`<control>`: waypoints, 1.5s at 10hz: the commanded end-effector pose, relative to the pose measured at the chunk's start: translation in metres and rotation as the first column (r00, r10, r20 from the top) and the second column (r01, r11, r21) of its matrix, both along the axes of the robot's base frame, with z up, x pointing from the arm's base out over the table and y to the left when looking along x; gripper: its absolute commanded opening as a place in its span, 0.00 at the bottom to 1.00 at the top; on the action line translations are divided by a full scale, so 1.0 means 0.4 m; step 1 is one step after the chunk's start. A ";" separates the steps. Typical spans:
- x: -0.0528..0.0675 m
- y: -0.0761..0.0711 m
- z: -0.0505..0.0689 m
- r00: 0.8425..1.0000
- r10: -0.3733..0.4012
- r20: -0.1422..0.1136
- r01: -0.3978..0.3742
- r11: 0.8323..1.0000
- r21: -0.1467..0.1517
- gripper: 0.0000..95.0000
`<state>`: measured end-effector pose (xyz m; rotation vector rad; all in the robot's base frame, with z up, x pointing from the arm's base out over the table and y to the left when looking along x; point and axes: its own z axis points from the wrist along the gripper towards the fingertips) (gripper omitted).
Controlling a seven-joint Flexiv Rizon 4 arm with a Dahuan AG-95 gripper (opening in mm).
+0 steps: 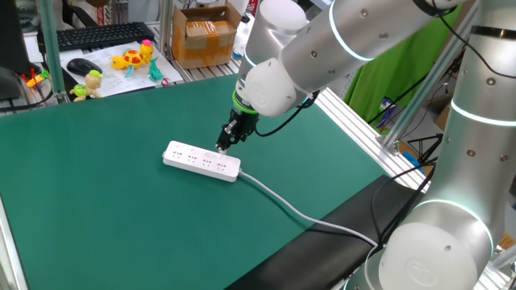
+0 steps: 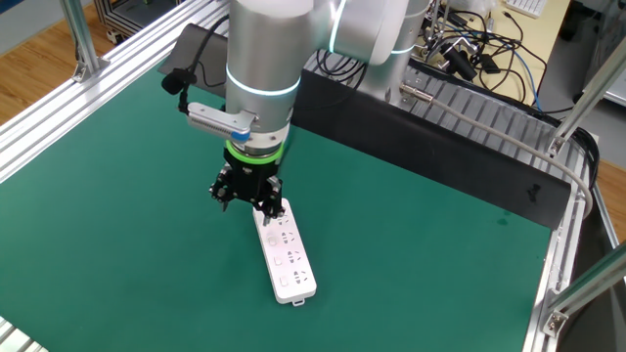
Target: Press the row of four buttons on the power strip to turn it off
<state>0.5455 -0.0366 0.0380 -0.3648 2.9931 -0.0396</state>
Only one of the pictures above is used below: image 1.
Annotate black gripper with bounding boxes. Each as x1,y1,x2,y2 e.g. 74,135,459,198
215,107,259,156

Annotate white four-socket power strip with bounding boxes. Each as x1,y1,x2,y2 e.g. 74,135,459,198
162,139,242,184

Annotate teal crocodile toy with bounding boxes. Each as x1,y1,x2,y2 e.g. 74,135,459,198
147,57,165,83

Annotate cardboard box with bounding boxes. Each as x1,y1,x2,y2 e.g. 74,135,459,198
172,2,242,70

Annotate white paper sheets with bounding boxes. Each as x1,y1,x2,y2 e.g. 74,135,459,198
60,39,185,98

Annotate yellow turtle toy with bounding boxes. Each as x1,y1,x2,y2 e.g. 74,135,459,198
110,39,155,72

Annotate green table mat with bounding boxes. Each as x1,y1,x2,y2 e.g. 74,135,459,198
0,74,388,290

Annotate black table mat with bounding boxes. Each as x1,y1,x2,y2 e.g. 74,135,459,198
225,173,428,290

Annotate doll toy with green cap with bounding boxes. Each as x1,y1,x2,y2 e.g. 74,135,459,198
69,69,105,102

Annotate black computer mouse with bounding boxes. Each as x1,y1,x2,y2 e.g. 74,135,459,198
66,57,103,77

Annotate black keyboard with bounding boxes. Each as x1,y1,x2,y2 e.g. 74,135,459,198
36,21,156,54

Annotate green cloth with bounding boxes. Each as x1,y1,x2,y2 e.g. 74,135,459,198
344,3,463,125

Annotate black tripod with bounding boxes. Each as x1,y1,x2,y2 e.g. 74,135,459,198
406,132,444,163

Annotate small colourful plastic toy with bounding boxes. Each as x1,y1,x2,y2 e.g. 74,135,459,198
20,68,51,90

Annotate black monitor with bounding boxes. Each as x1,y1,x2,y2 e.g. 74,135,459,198
0,0,33,102

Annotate green flange ring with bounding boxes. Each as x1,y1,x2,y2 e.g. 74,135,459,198
232,90,260,116

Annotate thick black camera cable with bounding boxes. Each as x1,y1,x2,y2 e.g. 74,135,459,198
253,90,322,138

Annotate white power strip cable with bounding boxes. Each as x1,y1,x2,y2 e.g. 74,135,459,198
237,169,380,247

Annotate wide aluminium frame rail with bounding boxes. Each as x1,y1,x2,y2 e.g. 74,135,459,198
314,88,433,191

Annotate aluminium frame post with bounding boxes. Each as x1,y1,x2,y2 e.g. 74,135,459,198
35,0,70,105
381,39,475,155

